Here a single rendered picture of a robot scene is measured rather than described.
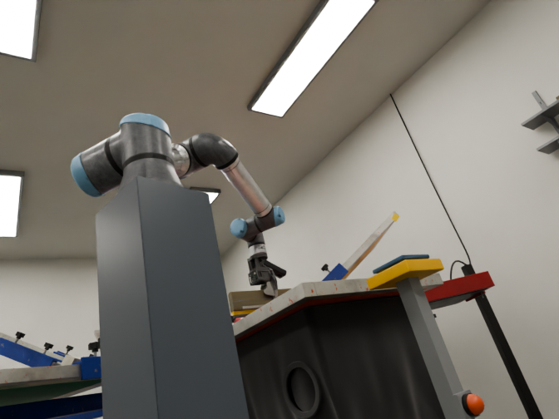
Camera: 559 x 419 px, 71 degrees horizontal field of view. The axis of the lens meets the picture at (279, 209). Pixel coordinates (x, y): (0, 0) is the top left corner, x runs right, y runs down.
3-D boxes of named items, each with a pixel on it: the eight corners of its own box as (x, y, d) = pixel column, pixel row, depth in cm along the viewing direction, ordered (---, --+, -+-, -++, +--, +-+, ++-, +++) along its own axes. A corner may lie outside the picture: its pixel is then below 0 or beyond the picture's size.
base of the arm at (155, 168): (139, 179, 78) (136, 140, 82) (104, 213, 86) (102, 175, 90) (200, 194, 89) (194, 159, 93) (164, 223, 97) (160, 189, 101)
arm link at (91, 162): (100, 132, 90) (202, 135, 142) (54, 159, 95) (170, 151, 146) (122, 180, 91) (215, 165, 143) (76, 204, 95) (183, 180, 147)
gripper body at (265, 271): (249, 288, 160) (244, 260, 165) (267, 286, 165) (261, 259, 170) (259, 281, 155) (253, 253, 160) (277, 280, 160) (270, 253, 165)
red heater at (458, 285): (459, 305, 261) (452, 288, 266) (496, 288, 220) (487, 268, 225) (373, 326, 253) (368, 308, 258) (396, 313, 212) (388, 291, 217)
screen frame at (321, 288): (443, 283, 129) (439, 273, 130) (305, 297, 96) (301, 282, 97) (308, 339, 185) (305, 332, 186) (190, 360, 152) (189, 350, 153)
